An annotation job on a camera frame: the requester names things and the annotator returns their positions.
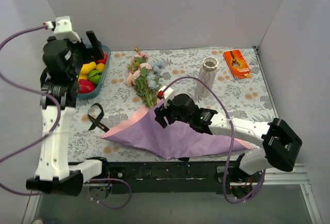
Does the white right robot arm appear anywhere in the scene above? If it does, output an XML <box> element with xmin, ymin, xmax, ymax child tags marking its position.
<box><xmin>155</xmin><ymin>91</ymin><xmax>302</xmax><ymax>182</ymax></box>

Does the red apple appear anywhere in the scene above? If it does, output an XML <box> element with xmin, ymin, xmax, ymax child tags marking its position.
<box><xmin>96</xmin><ymin>52</ymin><xmax>108</xmax><ymax>64</ymax></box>

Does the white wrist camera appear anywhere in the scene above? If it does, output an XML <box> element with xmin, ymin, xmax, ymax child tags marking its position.
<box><xmin>157</xmin><ymin>86</ymin><xmax>175</xmax><ymax>108</ymax></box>
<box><xmin>54</xmin><ymin>16</ymin><xmax>81</xmax><ymax>43</ymax></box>

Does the white ribbed ceramic vase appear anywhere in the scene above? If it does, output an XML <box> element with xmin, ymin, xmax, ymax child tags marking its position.
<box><xmin>195</xmin><ymin>57</ymin><xmax>218</xmax><ymax>98</ymax></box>

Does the artificial flower bunch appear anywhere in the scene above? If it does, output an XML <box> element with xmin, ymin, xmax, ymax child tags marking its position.
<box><xmin>126</xmin><ymin>47</ymin><xmax>165</xmax><ymax>108</ymax></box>

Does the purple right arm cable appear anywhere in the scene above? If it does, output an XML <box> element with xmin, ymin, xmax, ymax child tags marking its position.
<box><xmin>161</xmin><ymin>76</ymin><xmax>266</xmax><ymax>204</ymax></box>

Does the orange product box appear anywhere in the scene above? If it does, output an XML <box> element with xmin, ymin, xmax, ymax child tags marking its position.
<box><xmin>223</xmin><ymin>49</ymin><xmax>251</xmax><ymax>80</ymax></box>

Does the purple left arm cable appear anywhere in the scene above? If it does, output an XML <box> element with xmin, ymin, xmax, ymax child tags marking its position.
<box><xmin>0</xmin><ymin>22</ymin><xmax>132</xmax><ymax>210</ymax></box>

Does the green striped fruit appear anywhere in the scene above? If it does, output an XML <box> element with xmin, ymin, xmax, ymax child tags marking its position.
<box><xmin>88</xmin><ymin>70</ymin><xmax>102</xmax><ymax>85</ymax></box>

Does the yellow mango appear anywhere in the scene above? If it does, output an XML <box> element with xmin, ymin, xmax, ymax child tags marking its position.
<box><xmin>80</xmin><ymin>62</ymin><xmax>96</xmax><ymax>75</ymax></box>

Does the pink dragon fruit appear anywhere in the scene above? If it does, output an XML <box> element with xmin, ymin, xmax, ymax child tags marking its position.
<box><xmin>78</xmin><ymin>79</ymin><xmax>95</xmax><ymax>94</ymax></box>

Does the aluminium frame rail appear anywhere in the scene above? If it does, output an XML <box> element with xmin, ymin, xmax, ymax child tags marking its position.
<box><xmin>35</xmin><ymin>165</ymin><xmax>322</xmax><ymax>223</ymax></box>

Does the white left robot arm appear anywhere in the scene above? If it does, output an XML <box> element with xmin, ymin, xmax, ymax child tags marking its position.
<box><xmin>26</xmin><ymin>31</ymin><xmax>110</xmax><ymax>196</ymax></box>

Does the black ribbon gold lettering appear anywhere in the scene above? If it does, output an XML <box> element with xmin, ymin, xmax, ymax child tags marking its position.
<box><xmin>87</xmin><ymin>102</ymin><xmax>109</xmax><ymax>133</ymax></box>

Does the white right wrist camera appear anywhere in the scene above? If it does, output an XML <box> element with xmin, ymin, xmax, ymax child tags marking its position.
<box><xmin>157</xmin><ymin>86</ymin><xmax>175</xmax><ymax>108</ymax></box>

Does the yellow lemon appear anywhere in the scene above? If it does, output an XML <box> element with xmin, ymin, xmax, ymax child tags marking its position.
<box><xmin>78</xmin><ymin>74</ymin><xmax>88</xmax><ymax>81</ymax></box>

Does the teal plastic fruit basket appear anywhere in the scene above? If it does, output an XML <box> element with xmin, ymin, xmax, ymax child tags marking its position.
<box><xmin>77</xmin><ymin>45</ymin><xmax>111</xmax><ymax>99</ymax></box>

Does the floral tablecloth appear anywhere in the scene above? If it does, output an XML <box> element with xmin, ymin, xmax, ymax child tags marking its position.
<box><xmin>68</xmin><ymin>47</ymin><xmax>277</xmax><ymax>162</ymax></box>

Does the purple paper bouquet wrap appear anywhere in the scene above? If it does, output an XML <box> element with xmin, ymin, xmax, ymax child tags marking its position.
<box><xmin>99</xmin><ymin>99</ymin><xmax>253</xmax><ymax>161</ymax></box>

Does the small orange fruit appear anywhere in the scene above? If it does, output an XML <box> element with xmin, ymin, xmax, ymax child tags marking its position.
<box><xmin>95</xmin><ymin>63</ymin><xmax>105</xmax><ymax>73</ymax></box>

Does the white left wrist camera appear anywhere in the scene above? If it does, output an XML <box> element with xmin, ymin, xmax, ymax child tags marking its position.
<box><xmin>54</xmin><ymin>16</ymin><xmax>81</xmax><ymax>43</ymax></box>

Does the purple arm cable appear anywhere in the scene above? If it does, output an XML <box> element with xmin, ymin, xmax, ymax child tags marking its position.
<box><xmin>161</xmin><ymin>76</ymin><xmax>266</xmax><ymax>204</ymax></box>
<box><xmin>0</xmin><ymin>22</ymin><xmax>132</xmax><ymax>210</ymax></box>

